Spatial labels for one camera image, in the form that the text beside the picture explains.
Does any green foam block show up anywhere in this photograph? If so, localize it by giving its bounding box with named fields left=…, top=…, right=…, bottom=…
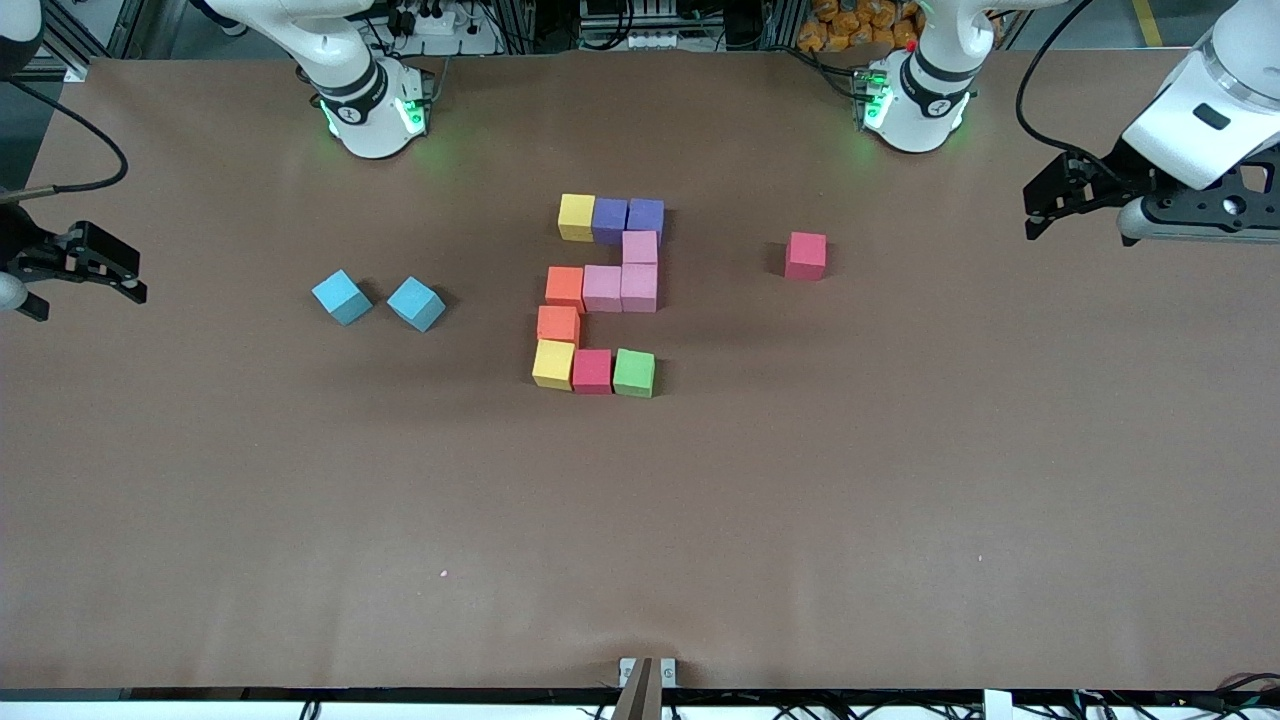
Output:
left=612, top=348, right=657, bottom=399

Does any red foam block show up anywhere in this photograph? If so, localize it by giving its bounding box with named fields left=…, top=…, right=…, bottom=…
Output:
left=571, top=349, right=615, bottom=395
left=784, top=231, right=829, bottom=282

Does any blue foam block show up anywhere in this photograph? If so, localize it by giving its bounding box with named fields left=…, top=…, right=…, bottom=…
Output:
left=386, top=276, right=448, bottom=333
left=311, top=269, right=374, bottom=327

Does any aluminium frame rail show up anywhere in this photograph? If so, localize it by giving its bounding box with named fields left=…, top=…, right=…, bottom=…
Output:
left=40, top=0, right=146, bottom=83

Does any yellow foam block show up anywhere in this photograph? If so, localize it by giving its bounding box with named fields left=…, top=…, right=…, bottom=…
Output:
left=558, top=193, right=598, bottom=243
left=532, top=340, right=576, bottom=391

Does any bag of orange items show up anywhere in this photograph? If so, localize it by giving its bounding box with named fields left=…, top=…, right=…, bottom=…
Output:
left=797, top=0, right=926, bottom=53

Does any metal table edge bracket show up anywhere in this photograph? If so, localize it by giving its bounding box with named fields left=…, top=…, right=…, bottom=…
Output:
left=619, top=657, right=678, bottom=689

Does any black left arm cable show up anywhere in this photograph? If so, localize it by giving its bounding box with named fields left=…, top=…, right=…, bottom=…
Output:
left=1015, top=0, right=1126, bottom=181

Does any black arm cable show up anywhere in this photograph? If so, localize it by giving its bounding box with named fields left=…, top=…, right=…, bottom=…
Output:
left=0, top=80, right=129, bottom=206
left=1015, top=0, right=1126, bottom=181

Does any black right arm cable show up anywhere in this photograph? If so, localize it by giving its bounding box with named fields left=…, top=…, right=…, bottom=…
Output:
left=0, top=80, right=129, bottom=206

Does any orange foam block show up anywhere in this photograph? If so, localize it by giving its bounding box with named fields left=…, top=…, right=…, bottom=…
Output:
left=537, top=305, right=582, bottom=346
left=545, top=266, right=586, bottom=315

